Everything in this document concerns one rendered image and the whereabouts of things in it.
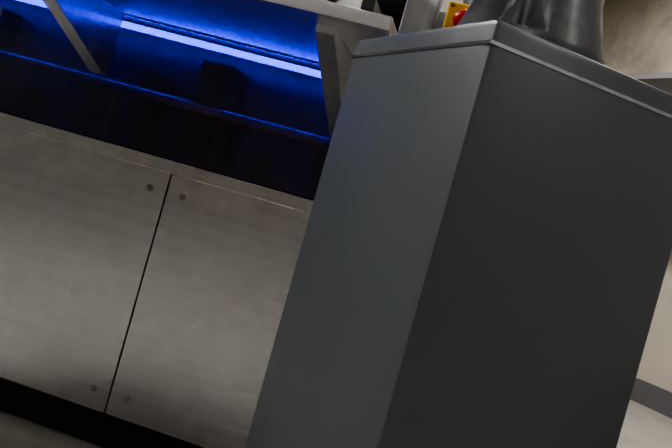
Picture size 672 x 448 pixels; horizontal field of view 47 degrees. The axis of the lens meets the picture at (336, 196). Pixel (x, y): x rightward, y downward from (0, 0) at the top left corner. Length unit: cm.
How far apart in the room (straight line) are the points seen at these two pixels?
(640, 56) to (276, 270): 392
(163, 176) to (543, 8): 99
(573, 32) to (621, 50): 454
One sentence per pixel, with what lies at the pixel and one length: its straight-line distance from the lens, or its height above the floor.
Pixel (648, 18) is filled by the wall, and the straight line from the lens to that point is 522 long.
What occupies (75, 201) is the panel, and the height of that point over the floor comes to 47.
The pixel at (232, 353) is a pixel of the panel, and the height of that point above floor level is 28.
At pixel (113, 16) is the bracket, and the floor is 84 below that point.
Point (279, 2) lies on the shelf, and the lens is 112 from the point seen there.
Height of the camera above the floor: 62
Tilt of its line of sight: level
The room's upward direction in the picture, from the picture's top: 16 degrees clockwise
